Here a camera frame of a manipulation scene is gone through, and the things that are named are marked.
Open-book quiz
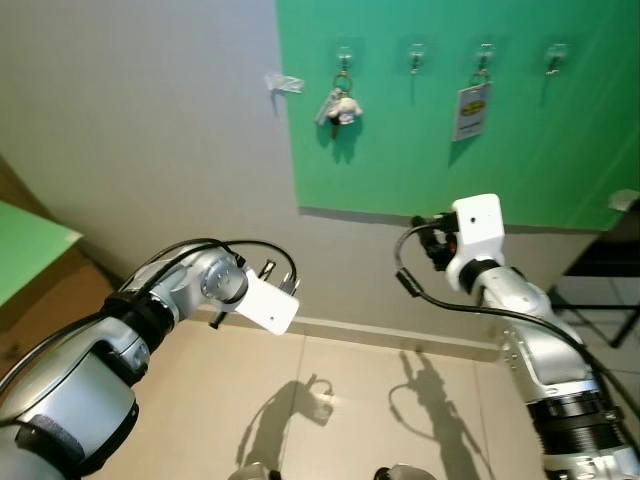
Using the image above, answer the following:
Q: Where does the large green hook board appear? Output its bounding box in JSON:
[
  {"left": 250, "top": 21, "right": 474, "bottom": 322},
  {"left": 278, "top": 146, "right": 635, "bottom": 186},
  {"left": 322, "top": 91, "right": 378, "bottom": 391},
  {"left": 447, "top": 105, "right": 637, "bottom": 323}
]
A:
[{"left": 274, "top": 0, "right": 640, "bottom": 233}]

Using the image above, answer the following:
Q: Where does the clear adhesive metal hook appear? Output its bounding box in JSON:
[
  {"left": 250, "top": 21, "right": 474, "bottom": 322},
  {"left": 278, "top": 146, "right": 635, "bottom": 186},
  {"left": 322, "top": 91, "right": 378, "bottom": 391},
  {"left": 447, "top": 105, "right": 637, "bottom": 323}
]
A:
[
  {"left": 405, "top": 40, "right": 428, "bottom": 78},
  {"left": 474, "top": 40, "right": 498, "bottom": 79},
  {"left": 544, "top": 40, "right": 569, "bottom": 79},
  {"left": 333, "top": 40, "right": 355, "bottom": 76}
]

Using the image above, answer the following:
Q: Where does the white yellow card tag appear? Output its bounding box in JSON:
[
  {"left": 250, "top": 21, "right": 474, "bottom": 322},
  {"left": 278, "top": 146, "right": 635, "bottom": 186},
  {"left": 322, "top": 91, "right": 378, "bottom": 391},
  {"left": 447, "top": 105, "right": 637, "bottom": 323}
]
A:
[{"left": 452, "top": 80, "right": 493, "bottom": 143}]

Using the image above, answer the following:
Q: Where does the white tape piece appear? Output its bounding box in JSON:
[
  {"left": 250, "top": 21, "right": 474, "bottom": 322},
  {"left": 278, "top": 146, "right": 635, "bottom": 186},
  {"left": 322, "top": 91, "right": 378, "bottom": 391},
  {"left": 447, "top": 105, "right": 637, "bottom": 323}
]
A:
[{"left": 610, "top": 190, "right": 640, "bottom": 211}]

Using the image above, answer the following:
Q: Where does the clear crumpled tape strip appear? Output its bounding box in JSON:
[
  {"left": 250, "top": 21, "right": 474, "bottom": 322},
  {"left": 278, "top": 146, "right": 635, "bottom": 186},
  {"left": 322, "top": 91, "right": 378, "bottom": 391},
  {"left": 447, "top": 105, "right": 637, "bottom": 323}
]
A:
[{"left": 264, "top": 72, "right": 306, "bottom": 96}]

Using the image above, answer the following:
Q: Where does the light green board sheet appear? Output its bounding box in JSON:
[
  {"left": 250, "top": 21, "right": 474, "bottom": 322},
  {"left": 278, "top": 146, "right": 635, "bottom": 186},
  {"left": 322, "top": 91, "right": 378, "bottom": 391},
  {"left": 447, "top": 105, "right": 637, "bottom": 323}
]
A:
[{"left": 0, "top": 200, "right": 83, "bottom": 308}]

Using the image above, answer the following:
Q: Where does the wood grain panel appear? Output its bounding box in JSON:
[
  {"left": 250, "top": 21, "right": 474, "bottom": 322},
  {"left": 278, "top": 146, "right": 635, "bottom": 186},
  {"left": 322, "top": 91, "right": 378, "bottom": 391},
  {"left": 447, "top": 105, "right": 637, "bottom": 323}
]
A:
[{"left": 0, "top": 150, "right": 46, "bottom": 219}]

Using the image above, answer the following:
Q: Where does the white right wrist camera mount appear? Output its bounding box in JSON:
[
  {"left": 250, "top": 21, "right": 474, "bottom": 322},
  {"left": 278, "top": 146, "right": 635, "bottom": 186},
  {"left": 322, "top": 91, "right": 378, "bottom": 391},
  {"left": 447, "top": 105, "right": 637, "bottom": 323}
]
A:
[{"left": 444, "top": 193, "right": 505, "bottom": 292}]

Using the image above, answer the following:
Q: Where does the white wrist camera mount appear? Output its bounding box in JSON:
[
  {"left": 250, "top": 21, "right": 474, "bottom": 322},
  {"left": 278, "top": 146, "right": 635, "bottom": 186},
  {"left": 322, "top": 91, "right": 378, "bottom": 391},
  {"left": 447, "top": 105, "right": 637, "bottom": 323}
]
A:
[
  {"left": 444, "top": 193, "right": 505, "bottom": 292},
  {"left": 233, "top": 268, "right": 301, "bottom": 337}
]

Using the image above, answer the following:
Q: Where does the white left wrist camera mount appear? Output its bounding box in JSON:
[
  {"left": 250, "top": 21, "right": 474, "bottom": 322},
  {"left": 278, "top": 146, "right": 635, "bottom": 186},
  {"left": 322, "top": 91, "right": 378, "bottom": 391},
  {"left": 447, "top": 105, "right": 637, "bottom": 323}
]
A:
[{"left": 233, "top": 268, "right": 301, "bottom": 337}]

